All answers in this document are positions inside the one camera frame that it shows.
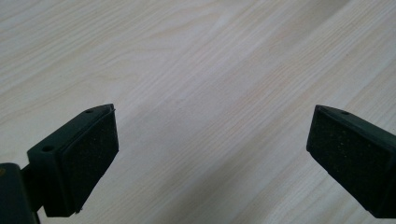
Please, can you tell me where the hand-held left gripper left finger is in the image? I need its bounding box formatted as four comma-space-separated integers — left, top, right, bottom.
21, 103, 120, 218

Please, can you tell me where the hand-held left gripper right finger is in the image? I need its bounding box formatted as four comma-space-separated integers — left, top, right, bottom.
305, 105, 396, 219

